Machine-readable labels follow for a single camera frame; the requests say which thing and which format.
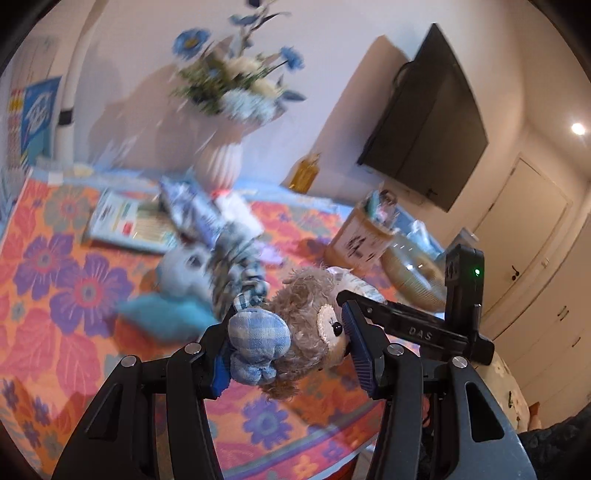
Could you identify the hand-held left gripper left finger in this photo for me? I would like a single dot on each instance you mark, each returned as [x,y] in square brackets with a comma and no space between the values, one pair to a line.
[218,374]

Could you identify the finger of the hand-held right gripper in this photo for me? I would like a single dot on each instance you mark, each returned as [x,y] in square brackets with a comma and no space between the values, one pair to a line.
[406,328]

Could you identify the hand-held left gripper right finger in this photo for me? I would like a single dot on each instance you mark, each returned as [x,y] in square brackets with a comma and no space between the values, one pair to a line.
[361,356]

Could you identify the brown plush teddy bear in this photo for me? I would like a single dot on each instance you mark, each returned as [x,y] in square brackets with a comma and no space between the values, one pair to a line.
[304,318]

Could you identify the woven basket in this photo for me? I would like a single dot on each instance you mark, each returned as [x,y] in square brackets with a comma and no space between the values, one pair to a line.
[415,277]

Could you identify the white door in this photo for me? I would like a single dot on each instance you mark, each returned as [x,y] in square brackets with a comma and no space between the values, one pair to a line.
[521,217]

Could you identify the beige paper pen holder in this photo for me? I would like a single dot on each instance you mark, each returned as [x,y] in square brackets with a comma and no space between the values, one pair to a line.
[360,235]

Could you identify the blue plush toy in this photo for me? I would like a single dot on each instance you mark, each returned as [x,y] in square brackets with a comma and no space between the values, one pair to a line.
[180,277]

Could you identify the striped knitted cloth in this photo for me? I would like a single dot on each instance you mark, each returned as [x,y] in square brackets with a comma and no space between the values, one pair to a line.
[235,263]

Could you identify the white plastic packet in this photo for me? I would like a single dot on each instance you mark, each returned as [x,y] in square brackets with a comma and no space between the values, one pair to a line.
[240,210]

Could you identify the floral tablecloth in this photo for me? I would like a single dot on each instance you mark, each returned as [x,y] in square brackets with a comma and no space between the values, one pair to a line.
[69,300]

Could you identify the blue white snack packet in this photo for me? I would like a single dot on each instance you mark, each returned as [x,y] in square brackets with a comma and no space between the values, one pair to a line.
[194,207]

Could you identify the person's dark clothing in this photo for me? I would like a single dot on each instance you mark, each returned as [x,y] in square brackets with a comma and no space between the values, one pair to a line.
[558,447]

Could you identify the illustrated booklet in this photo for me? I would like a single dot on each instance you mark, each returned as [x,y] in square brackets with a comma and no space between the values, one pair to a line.
[124,219]

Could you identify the yellow bottle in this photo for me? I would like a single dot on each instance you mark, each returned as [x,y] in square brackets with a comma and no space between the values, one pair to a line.
[304,175]

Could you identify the ceiling light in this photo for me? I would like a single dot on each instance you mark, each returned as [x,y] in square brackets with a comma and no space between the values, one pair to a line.
[578,128]

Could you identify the white ribbed vase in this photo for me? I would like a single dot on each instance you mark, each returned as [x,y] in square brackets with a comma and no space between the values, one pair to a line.
[221,157]

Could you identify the blue and white flower bouquet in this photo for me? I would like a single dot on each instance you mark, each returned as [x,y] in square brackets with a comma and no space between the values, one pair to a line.
[240,78]

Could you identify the white pipe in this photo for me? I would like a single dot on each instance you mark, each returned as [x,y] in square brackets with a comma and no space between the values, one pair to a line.
[67,110]

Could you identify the black wall television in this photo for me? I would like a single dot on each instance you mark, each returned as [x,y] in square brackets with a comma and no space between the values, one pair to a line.
[429,120]

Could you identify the blue wall poster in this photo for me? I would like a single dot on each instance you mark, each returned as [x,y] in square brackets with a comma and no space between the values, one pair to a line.
[39,120]

